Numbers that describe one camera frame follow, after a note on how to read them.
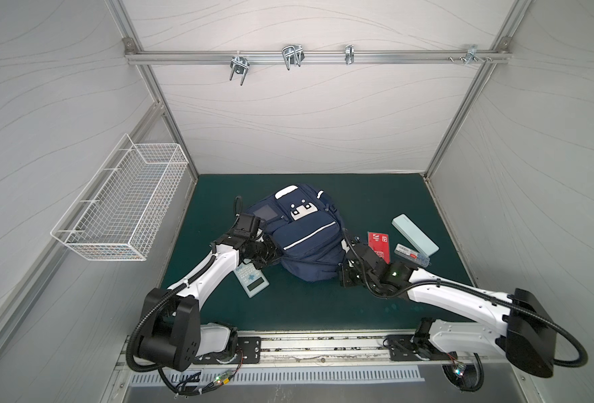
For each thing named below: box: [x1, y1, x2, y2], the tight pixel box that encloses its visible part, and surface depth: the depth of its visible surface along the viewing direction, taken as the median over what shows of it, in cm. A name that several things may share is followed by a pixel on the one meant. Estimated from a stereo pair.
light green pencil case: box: [391, 213, 440, 257], surface depth 100 cm
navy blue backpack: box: [247, 183, 345, 283], surface depth 92 cm
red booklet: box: [367, 231, 391, 265], surface depth 100 cm
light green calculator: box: [233, 261, 271, 299], surface depth 88 cm
